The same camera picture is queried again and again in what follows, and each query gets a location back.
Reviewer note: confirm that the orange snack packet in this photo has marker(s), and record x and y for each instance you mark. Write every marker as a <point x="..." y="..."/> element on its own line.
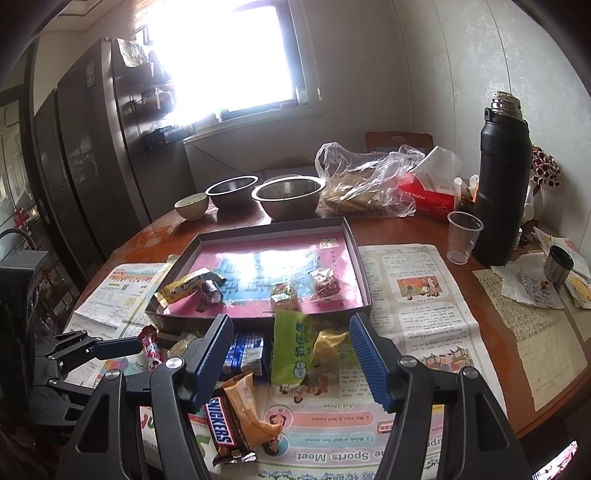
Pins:
<point x="249" y="410"/>

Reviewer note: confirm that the bright window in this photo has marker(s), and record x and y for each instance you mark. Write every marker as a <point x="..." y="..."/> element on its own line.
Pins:
<point x="221" y="55"/>

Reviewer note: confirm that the green snack packet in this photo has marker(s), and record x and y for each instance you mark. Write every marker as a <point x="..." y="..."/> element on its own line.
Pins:
<point x="291" y="346"/>

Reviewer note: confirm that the small ceramic bowl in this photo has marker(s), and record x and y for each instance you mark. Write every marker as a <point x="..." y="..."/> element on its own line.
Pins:
<point x="191" y="207"/>

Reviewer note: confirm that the wooden chair back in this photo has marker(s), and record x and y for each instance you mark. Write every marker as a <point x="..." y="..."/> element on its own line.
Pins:
<point x="383" y="138"/>

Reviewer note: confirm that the clear golden snack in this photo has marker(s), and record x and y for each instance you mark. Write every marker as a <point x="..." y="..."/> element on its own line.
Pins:
<point x="182" y="346"/>

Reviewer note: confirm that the silver pill blister pack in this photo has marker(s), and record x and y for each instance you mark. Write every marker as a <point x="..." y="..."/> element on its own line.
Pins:
<point x="535" y="290"/>

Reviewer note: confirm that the brown chocolate bar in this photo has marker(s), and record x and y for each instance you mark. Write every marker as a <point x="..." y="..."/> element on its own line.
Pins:
<point x="221" y="424"/>

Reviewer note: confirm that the small green label snack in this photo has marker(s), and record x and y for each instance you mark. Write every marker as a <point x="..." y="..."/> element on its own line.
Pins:
<point x="284" y="297"/>

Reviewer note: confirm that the grey cardboard box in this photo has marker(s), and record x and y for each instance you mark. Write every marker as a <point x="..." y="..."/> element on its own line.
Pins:
<point x="184" y="321"/>

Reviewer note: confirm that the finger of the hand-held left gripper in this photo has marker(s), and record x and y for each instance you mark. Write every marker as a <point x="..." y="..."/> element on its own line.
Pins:
<point x="69" y="397"/>
<point x="115" y="349"/>

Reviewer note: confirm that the white medicine bottle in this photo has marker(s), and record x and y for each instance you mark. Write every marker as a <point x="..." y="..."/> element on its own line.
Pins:
<point x="461" y="188"/>

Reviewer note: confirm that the small steel bowl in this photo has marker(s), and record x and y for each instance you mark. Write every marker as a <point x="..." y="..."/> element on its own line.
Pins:
<point x="231" y="196"/>

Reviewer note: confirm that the red hanging ornament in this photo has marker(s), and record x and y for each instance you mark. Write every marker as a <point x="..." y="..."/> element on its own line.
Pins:
<point x="25" y="219"/>

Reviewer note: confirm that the dark refrigerator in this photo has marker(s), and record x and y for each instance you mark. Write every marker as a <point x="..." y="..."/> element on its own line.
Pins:
<point x="83" y="161"/>

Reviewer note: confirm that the handwritten paper sheet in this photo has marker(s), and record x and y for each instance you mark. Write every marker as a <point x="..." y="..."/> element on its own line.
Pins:
<point x="521" y="350"/>

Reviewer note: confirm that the blue biscuit packet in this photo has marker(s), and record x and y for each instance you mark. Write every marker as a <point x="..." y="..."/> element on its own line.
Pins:
<point x="244" y="353"/>

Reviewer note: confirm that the yellow printed leaflet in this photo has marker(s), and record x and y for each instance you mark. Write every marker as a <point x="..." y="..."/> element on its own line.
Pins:
<point x="579" y="290"/>

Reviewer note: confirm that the printed newspaper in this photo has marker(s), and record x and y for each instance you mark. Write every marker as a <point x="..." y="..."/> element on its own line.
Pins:
<point x="415" y="314"/>

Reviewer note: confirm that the pink workbook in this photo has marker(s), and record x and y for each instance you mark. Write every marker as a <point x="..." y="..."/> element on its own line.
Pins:
<point x="341" y="249"/>

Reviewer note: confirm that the clear red brown snack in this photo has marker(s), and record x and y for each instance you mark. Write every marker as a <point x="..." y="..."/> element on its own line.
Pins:
<point x="325" y="284"/>

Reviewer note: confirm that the red patterned cloth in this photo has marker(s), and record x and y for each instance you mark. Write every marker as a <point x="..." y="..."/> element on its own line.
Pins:
<point x="556" y="464"/>

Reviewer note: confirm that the black wall rack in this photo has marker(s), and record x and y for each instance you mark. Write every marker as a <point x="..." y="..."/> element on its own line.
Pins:
<point x="157" y="138"/>

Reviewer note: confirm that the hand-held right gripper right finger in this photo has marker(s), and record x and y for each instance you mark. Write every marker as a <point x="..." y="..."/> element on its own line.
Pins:
<point x="374" y="360"/>

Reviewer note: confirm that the clear plastic bag of food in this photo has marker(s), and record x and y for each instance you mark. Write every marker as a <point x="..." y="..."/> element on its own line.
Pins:
<point x="364" y="184"/>

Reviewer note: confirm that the yellow green snack pouch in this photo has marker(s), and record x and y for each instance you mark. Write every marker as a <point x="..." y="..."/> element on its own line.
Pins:
<point x="330" y="344"/>

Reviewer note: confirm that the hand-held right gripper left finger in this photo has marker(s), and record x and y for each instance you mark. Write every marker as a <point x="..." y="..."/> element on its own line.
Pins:
<point x="212" y="355"/>

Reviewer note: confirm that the steel thermos cap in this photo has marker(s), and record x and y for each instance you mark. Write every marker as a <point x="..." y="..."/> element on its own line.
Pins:
<point x="557" y="267"/>

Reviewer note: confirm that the large steel bowl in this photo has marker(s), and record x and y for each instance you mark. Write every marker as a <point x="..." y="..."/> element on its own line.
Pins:
<point x="288" y="201"/>

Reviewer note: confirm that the red panda print snack packet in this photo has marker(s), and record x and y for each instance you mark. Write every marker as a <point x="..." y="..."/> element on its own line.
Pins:
<point x="152" y="350"/>

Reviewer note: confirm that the red tissue box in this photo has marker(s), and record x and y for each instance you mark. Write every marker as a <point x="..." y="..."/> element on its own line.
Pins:
<point x="429" y="198"/>

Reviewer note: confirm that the clear plastic cup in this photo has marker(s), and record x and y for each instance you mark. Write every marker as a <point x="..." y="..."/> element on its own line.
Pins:
<point x="464" y="240"/>

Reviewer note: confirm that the crumpled white paper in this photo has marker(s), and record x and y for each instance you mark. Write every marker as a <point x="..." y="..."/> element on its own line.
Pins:
<point x="512" y="286"/>

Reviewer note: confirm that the orange medicine bottle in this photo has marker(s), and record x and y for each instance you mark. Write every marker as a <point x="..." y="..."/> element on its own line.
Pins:
<point x="473" y="187"/>

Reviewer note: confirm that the yellow snack packet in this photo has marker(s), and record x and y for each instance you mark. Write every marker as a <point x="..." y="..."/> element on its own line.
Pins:
<point x="180" y="288"/>

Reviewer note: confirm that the red white beaded ornament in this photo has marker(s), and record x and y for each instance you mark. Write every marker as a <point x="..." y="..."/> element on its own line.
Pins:
<point x="545" y="166"/>

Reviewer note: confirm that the black thermos flask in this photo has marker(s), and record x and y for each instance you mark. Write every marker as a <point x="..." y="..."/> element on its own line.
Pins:
<point x="501" y="194"/>

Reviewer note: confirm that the dark brown cake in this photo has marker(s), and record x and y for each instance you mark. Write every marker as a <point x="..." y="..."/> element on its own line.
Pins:
<point x="211" y="293"/>

